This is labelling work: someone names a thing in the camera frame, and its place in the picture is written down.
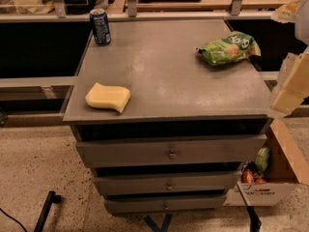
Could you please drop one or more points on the grey drawer cabinet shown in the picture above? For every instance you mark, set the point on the grey drawer cabinet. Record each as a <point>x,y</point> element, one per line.
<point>173,93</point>

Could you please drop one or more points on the black metal leg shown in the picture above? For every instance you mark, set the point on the black metal leg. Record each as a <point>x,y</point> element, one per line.
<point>52,198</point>

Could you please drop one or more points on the bottom grey drawer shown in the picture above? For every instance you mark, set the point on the bottom grey drawer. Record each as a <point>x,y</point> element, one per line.
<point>164,204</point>

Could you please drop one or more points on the yellow sponge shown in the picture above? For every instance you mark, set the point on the yellow sponge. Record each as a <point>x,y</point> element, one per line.
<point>108,97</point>

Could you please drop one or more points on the top grey drawer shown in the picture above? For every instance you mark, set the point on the top grey drawer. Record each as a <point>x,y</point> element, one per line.
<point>167,151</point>

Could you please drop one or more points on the black tool handle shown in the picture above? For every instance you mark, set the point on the black tool handle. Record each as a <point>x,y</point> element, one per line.
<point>255,223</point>

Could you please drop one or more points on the grey drawer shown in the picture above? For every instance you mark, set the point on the grey drawer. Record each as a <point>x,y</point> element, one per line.
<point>167,151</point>
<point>164,204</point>
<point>166,183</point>

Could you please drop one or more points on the middle grey drawer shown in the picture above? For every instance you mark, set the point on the middle grey drawer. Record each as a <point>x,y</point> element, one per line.
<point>166,183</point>

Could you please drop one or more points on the green snack bag in box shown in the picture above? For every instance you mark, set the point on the green snack bag in box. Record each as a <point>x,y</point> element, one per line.
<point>262,158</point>

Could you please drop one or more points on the blue pepsi can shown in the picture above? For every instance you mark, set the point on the blue pepsi can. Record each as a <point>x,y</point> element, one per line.
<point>99,21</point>

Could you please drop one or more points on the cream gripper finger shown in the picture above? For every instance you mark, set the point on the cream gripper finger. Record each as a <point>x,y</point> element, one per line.
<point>292,86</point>

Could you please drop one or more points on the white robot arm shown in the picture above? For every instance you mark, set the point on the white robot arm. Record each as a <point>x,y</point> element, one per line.
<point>297,11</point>

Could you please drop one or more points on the green chip bag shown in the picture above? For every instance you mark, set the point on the green chip bag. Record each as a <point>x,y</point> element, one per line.
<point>236,47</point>

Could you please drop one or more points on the cardboard box with snacks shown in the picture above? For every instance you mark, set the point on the cardboard box with snacks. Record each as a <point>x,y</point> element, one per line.
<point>287,168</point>

